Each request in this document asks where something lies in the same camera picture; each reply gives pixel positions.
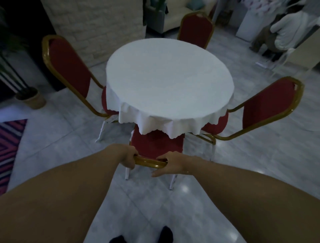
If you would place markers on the person's left leg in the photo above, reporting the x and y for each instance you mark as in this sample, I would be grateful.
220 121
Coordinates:
117 239

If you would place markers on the person's right forearm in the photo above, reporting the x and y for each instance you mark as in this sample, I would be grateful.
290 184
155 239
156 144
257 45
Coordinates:
262 205

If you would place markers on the white table floral cloth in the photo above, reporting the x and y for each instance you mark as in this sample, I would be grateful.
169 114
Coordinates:
252 25

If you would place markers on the person's right hand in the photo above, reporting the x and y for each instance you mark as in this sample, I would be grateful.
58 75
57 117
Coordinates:
177 164

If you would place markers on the white tablecloth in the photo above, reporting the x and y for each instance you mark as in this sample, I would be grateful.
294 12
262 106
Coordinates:
155 125

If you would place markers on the red chair gold frame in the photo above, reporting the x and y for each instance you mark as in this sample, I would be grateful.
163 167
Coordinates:
267 105
70 67
196 30
157 145

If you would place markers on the red striped rug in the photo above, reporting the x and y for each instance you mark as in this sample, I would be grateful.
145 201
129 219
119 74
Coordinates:
10 147

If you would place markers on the person's right leg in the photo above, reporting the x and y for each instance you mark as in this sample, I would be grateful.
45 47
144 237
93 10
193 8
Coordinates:
165 235

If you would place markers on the blue cushion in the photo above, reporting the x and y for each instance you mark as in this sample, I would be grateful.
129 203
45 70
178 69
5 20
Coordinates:
195 5

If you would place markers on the green palm plant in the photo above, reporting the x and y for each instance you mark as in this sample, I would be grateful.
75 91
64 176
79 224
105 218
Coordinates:
12 70

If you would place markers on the person's left hand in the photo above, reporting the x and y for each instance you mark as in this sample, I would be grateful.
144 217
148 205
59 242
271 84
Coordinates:
127 156

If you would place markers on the beige panel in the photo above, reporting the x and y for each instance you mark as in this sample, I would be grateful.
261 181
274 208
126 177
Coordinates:
305 55

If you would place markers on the round table with metal base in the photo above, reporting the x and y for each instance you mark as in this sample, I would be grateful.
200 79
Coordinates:
167 77

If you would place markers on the wicker plant pot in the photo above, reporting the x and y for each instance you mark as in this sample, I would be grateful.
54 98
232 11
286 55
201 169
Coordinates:
32 100

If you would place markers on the person's leg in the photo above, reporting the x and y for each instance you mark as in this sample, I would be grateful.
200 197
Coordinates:
117 239
165 235

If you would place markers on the person's left forearm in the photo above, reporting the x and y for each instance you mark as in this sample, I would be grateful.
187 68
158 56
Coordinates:
57 200

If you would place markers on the cream sofa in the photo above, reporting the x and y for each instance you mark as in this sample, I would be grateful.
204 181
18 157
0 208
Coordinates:
175 17

